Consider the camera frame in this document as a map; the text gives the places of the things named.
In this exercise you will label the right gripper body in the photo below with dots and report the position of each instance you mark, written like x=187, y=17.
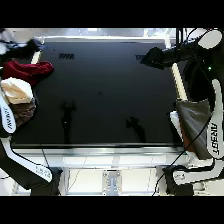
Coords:
x=154, y=58

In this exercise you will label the red T-shirt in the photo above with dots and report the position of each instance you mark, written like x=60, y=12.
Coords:
x=28, y=70

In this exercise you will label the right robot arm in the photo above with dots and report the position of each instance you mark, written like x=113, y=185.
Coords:
x=216, y=133

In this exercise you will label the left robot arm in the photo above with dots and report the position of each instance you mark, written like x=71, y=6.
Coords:
x=7, y=120

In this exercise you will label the white garment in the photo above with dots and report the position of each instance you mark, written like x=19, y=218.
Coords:
x=175, y=125

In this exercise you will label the grey garment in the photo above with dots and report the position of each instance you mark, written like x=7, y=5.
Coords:
x=195, y=123

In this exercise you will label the brown checked garment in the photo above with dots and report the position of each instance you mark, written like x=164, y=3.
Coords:
x=25, y=111

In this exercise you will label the cream garment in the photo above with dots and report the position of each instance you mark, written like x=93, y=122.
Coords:
x=16, y=89

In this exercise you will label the silver frame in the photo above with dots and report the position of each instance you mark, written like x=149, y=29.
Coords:
x=111, y=156

